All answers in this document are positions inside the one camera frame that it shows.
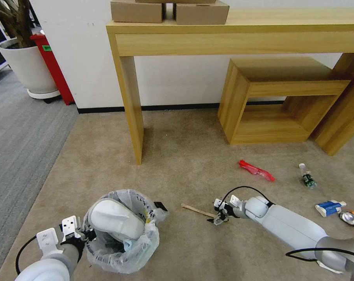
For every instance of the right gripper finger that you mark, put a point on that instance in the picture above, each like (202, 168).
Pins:
(219, 222)
(214, 218)

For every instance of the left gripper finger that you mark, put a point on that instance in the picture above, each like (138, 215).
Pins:
(89, 232)
(87, 239)

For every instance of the thin wooden stick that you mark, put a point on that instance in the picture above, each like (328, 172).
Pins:
(196, 209)

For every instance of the white trash bin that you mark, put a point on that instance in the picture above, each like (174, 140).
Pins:
(115, 216)

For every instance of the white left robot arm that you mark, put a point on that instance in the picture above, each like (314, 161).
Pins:
(45, 267)

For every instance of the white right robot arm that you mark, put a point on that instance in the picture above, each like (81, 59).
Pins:
(291, 226)

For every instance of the light blue crumpled trash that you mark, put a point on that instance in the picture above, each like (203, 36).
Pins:
(129, 244)

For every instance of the clear plastic bin liner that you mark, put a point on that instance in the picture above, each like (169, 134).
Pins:
(149, 237)

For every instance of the red plastic wrapper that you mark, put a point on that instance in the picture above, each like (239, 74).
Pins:
(254, 169)

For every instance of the clear bottle with green label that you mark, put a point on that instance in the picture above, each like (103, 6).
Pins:
(307, 177)

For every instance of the crushed blue white carton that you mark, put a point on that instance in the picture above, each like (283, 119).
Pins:
(329, 207)

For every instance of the open wooden cube stool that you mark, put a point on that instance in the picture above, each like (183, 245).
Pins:
(238, 96)

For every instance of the crushed silver can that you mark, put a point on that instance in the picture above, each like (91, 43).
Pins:
(349, 218)

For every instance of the white wheeled planter tray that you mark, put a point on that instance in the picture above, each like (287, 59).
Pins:
(45, 95)

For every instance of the red metal cabinet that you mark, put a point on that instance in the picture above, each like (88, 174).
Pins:
(55, 70)

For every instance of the white round planter pot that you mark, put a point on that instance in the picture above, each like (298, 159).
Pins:
(27, 67)

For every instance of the light wooden console table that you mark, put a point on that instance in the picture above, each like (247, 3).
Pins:
(194, 38)

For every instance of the brown cardboard box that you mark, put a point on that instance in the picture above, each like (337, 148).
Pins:
(136, 11)
(200, 13)

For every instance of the brown plant trunk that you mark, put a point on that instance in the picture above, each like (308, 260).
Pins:
(17, 20)

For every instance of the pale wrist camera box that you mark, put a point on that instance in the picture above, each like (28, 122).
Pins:
(71, 225)
(218, 202)

